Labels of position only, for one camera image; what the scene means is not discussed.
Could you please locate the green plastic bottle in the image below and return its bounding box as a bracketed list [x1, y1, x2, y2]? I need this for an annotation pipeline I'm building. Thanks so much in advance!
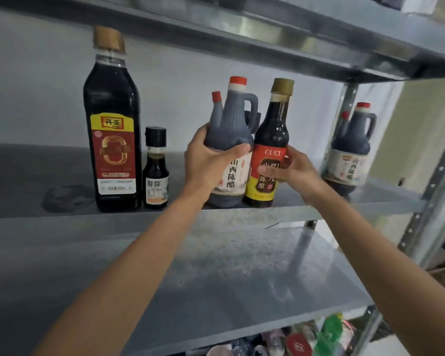
[321, 314, 344, 344]

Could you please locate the gold-capped bottle with yellow-red label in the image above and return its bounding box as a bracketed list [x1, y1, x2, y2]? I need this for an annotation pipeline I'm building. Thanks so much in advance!
[243, 78, 295, 209]

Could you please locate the clear plastic bottle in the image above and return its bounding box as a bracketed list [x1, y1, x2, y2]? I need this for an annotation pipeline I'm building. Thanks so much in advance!
[266, 329, 286, 356]

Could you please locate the person's left hand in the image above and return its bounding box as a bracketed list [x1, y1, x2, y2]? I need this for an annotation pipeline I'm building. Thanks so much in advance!
[183, 124, 251, 199]

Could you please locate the red-capped vinegar jug with handle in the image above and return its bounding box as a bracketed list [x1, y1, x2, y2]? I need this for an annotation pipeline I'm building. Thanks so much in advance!
[203, 76, 259, 209]
[321, 102, 378, 197]

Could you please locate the red-lidded jar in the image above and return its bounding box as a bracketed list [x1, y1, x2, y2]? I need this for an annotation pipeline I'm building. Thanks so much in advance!
[285, 333, 313, 356]

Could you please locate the person's right hand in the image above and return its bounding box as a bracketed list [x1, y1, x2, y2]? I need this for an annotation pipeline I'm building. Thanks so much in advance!
[257, 145, 329, 204]

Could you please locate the tall gold-capped vinegar bottle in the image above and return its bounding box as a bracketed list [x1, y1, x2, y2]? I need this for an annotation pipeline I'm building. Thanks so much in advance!
[83, 26, 142, 213]

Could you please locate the grey metal rack shelf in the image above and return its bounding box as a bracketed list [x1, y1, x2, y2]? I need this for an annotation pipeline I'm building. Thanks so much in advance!
[0, 225, 375, 356]
[0, 0, 445, 84]
[0, 142, 428, 249]

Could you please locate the person's right forearm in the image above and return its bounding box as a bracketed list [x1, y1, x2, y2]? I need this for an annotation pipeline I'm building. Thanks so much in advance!
[303, 184, 445, 356]

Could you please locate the small black-capped sauce bottle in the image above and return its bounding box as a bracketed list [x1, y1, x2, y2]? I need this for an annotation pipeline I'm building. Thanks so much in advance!
[142, 126, 170, 210]

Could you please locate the person's left forearm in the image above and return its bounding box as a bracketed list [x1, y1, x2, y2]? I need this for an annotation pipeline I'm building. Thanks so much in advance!
[31, 186, 213, 356]

